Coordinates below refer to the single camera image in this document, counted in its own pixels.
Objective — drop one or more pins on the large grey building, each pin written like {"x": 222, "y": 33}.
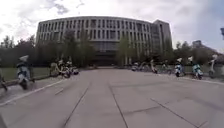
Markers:
{"x": 103, "y": 33}

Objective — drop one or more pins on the row of parked scooters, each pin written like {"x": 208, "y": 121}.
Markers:
{"x": 65, "y": 69}
{"x": 180, "y": 68}

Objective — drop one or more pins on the blue white scooter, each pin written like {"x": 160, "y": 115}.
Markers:
{"x": 23, "y": 75}

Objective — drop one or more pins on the row of trees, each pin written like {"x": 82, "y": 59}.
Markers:
{"x": 76, "y": 50}

